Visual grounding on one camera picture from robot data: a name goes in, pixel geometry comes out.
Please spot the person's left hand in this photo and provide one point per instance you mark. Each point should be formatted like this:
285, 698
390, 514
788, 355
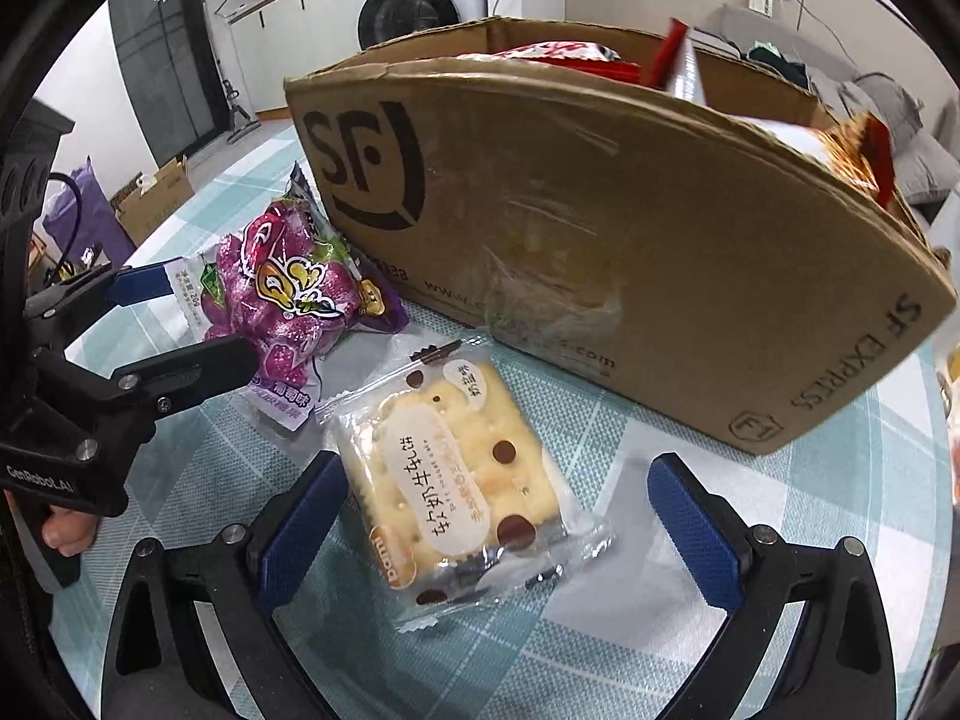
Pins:
67, 532

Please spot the grey cushion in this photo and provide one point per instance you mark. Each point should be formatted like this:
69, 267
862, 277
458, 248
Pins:
930, 165

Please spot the dark glass door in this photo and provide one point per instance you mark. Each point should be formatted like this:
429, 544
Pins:
165, 75

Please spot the stick vacuum cleaner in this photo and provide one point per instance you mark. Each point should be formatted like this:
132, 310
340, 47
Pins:
238, 116

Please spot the grey sofa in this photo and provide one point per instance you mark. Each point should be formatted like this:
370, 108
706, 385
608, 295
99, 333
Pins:
817, 52

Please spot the purple bag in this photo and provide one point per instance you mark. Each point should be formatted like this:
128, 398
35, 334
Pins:
97, 217

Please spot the brown cardboard box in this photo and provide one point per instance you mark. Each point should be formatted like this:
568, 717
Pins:
600, 240

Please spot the orange white noodle snack packet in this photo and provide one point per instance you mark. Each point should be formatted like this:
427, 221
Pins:
847, 154

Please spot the red white snack packet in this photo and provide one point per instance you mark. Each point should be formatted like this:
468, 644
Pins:
555, 51

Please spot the large purple candy packet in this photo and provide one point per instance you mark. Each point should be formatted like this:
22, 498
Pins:
292, 292

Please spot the small open cardboard box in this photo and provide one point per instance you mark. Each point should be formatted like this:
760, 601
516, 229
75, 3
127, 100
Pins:
157, 202

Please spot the clear cracker packet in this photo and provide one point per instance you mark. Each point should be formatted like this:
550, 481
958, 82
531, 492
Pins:
450, 480

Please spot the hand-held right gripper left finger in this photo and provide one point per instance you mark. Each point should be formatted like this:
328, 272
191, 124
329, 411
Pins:
300, 532

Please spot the white counter cabinet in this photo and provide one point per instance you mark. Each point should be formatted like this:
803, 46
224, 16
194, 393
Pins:
300, 52

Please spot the dark clothes pile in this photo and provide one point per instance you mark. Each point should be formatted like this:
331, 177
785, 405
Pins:
780, 67

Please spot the red cookie packet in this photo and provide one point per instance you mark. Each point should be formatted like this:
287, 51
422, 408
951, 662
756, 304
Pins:
675, 45

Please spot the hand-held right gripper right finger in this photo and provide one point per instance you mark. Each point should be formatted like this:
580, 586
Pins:
694, 532

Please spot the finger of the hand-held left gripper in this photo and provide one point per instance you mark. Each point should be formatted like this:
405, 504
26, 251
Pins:
210, 364
150, 283

